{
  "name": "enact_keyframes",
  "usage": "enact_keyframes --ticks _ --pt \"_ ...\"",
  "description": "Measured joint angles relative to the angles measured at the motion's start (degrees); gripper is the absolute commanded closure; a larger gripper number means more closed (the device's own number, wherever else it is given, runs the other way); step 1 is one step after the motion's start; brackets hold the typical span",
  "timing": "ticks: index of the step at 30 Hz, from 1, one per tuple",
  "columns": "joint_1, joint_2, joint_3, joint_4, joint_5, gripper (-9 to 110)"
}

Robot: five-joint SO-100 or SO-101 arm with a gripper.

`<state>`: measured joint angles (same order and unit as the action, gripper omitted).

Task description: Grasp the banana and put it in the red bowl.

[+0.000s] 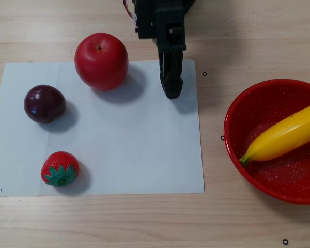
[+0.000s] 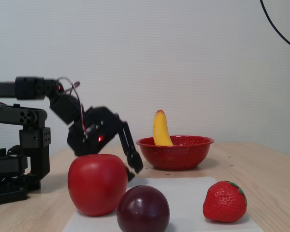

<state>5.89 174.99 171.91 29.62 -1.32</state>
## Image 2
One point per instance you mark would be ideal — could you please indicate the red plastic apple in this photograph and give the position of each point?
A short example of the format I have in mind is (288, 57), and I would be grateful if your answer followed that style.
(96, 186)

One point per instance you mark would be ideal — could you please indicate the white paper sheet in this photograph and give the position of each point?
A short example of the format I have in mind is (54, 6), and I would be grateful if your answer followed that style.
(191, 193)

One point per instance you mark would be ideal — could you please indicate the yellow plastic banana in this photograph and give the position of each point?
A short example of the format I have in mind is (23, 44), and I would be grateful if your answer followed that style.
(160, 130)

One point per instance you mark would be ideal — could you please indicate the red plastic strawberry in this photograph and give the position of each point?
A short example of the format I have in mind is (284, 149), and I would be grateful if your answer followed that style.
(222, 203)

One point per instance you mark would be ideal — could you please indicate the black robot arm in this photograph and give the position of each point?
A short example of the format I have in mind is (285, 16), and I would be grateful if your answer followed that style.
(33, 137)

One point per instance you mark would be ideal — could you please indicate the red speckled enamel bowl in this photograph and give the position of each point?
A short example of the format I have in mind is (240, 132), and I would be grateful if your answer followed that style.
(176, 157)

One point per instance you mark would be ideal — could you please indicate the dark purple plastic plum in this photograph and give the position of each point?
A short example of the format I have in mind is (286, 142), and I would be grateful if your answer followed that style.
(142, 210)

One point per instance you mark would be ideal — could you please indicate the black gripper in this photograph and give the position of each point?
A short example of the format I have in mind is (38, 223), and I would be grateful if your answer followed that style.
(103, 122)

